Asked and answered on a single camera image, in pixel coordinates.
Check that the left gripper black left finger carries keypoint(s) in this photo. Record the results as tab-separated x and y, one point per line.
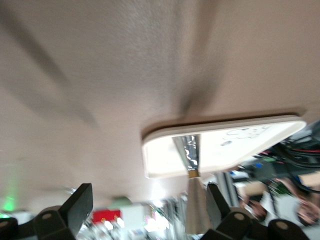
70	215

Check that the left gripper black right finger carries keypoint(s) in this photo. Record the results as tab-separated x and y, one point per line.
232	225

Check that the steel double jigger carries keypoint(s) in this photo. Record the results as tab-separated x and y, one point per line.
197	200

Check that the red printed box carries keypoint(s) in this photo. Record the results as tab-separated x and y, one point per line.
106	216

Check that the cream rabbit print tray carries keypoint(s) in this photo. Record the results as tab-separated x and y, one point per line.
225	155

